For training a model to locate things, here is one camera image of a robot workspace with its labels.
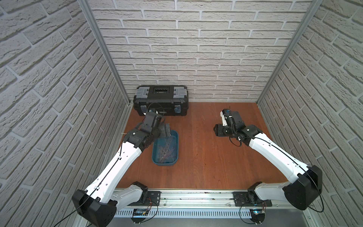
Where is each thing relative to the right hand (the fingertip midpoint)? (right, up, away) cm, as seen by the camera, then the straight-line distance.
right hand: (219, 128), depth 81 cm
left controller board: (-44, -44, -10) cm, 63 cm away
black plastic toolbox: (-31, +18, +16) cm, 40 cm away
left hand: (-32, +2, -6) cm, 32 cm away
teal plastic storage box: (-39, -14, +12) cm, 43 cm away
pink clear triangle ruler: (-31, -20, +8) cm, 38 cm away
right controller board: (+17, -44, -11) cm, 48 cm away
